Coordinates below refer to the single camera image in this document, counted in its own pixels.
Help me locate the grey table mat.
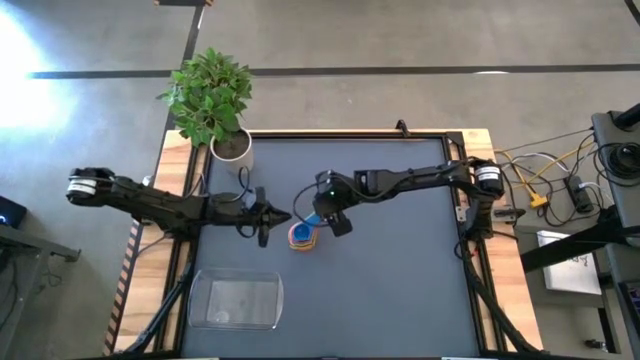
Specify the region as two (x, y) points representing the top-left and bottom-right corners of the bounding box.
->
(180, 137), (481, 359)

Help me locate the orange measuring cup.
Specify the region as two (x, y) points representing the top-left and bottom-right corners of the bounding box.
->
(294, 229), (320, 252)

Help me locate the grey desk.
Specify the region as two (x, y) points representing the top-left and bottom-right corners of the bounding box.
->
(0, 224), (81, 360)

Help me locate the black device with blue light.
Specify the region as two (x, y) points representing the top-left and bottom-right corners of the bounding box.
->
(0, 194), (27, 230)

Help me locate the black beam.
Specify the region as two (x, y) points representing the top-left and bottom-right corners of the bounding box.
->
(519, 219), (640, 274)

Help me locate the black frame strut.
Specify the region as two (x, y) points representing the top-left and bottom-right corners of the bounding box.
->
(122, 259), (199, 355)
(462, 249), (539, 355)

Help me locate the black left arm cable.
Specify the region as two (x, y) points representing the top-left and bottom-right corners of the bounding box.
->
(236, 165), (260, 240)

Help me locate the white paper sheet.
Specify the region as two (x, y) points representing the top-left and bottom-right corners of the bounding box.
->
(536, 229), (603, 296)

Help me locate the blue measuring cup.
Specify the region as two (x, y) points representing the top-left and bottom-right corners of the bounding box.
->
(293, 212), (322, 243)

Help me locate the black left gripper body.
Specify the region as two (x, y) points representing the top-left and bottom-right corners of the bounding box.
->
(244, 187), (271, 249)

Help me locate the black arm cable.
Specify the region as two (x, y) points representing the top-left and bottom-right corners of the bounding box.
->
(236, 165), (260, 240)
(291, 182), (327, 229)

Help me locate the beige plant pot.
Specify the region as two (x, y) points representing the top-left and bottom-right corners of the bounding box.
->
(209, 127), (255, 176)

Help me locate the black cable coil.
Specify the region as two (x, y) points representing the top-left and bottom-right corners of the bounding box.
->
(594, 142), (640, 180)

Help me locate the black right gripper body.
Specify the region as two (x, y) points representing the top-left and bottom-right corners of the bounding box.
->
(312, 170), (361, 238)

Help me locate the black table frame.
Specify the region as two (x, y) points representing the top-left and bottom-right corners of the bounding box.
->
(152, 129), (504, 359)

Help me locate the yellow cable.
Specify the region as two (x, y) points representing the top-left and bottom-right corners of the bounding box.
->
(497, 142), (599, 210)

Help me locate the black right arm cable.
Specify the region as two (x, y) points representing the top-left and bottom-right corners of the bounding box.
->
(291, 182), (327, 229)

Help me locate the black power strip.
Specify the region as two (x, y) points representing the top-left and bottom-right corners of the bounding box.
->
(563, 174), (595, 214)

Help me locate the grey cart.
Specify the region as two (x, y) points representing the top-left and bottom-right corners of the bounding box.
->
(591, 109), (640, 360)

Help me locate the green leafy plant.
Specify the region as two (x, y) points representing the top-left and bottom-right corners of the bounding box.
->
(156, 47), (254, 149)

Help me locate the clear plastic basket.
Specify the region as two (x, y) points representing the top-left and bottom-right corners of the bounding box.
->
(187, 268), (285, 332)

